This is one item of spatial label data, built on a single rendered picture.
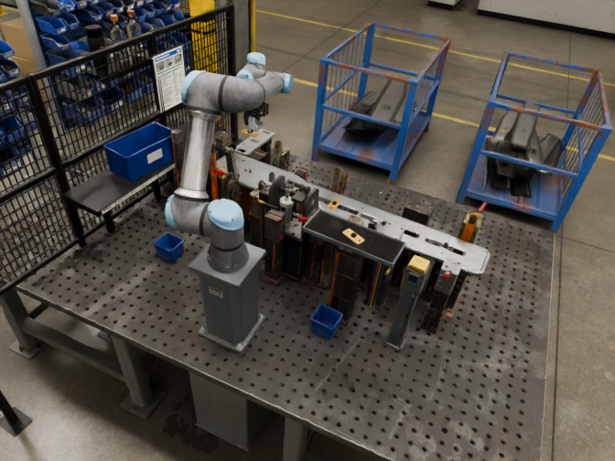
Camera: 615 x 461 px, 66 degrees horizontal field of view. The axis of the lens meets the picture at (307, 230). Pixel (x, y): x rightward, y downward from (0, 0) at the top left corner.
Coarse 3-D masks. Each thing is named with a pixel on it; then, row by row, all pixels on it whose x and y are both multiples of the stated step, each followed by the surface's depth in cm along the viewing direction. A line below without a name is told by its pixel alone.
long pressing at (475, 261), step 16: (224, 160) 239; (240, 160) 240; (256, 160) 242; (240, 176) 230; (256, 176) 231; (288, 176) 232; (320, 192) 224; (320, 208) 214; (336, 208) 215; (352, 208) 216; (368, 208) 217; (400, 224) 209; (416, 224) 210; (416, 240) 202; (432, 240) 203; (448, 240) 203; (432, 256) 194; (464, 256) 196; (480, 256) 196; (480, 272) 189
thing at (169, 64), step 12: (168, 48) 229; (180, 48) 236; (156, 60) 225; (168, 60) 232; (180, 60) 239; (156, 72) 228; (168, 72) 235; (180, 72) 243; (156, 84) 231; (168, 84) 238; (180, 84) 246; (168, 96) 241; (180, 96) 249; (168, 108) 244
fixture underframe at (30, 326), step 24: (24, 312) 248; (24, 336) 253; (48, 336) 243; (96, 360) 234; (120, 360) 216; (144, 360) 236; (144, 384) 231; (144, 408) 239; (288, 432) 188; (312, 432) 218; (288, 456) 201; (312, 456) 205
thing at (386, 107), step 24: (336, 48) 391; (336, 72) 410; (408, 72) 465; (360, 96) 499; (384, 96) 428; (408, 96) 357; (432, 96) 466; (336, 120) 455; (360, 120) 438; (384, 120) 396; (408, 120) 368; (336, 144) 425; (360, 144) 430; (384, 144) 433; (408, 144) 433; (384, 168) 402
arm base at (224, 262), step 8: (216, 248) 162; (232, 248) 161; (240, 248) 164; (208, 256) 168; (216, 256) 163; (224, 256) 163; (232, 256) 163; (240, 256) 165; (248, 256) 170; (216, 264) 164; (224, 264) 164; (232, 264) 166; (240, 264) 166; (224, 272) 165; (232, 272) 166
